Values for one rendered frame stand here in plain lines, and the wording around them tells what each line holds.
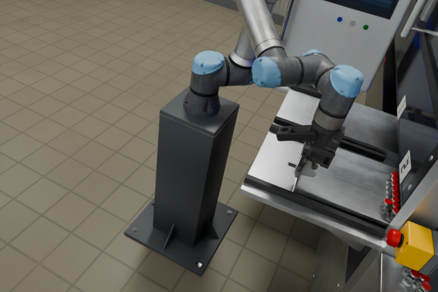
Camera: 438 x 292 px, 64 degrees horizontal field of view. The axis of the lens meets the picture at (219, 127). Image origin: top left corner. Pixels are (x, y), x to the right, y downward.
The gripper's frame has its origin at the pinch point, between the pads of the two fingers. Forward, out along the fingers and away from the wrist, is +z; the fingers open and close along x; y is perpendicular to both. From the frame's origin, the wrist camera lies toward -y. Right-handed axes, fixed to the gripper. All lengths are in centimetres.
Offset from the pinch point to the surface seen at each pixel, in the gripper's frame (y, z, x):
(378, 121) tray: 25, 3, 51
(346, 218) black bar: 16.8, 1.4, -8.0
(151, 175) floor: -76, 93, 54
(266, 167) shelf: -8.4, 3.8, 1.5
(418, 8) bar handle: 20, -38, 65
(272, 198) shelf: -3.6, 3.7, -9.8
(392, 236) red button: 23.7, -9.8, -18.9
